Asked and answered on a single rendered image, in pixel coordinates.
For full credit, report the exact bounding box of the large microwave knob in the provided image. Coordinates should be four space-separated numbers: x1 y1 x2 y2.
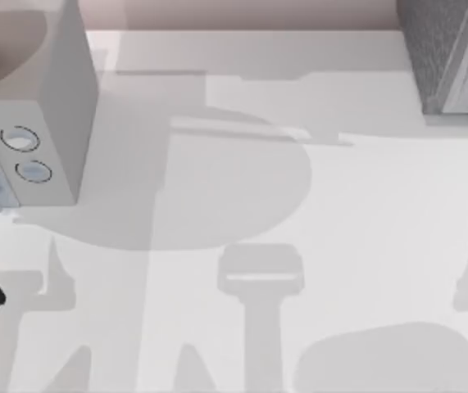
0 125 41 153

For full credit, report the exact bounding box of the pale microwave oven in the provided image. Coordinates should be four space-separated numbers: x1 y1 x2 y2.
0 0 100 213

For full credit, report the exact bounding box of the small microwave knob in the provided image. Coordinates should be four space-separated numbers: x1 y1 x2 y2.
14 160 53 184

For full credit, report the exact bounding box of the grey cabinet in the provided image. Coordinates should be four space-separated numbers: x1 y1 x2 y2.
396 0 468 116

